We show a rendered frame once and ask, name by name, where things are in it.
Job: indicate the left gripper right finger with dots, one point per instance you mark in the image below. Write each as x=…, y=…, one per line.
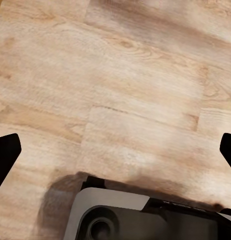
x=225, y=147

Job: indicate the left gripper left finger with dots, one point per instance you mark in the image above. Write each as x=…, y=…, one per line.
x=10, y=149

